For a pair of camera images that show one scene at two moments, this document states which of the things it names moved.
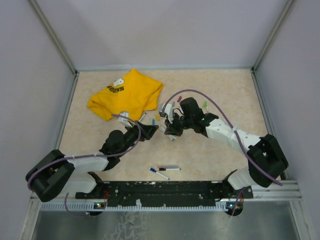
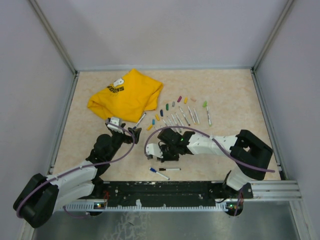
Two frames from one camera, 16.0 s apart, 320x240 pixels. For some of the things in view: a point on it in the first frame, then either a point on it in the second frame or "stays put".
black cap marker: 162,169 stays put
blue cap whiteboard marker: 154,170 stays put
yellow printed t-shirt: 133,92 stays put
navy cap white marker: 142,117 stays put
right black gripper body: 177,125 to 169,153
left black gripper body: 144,135 to 130,129
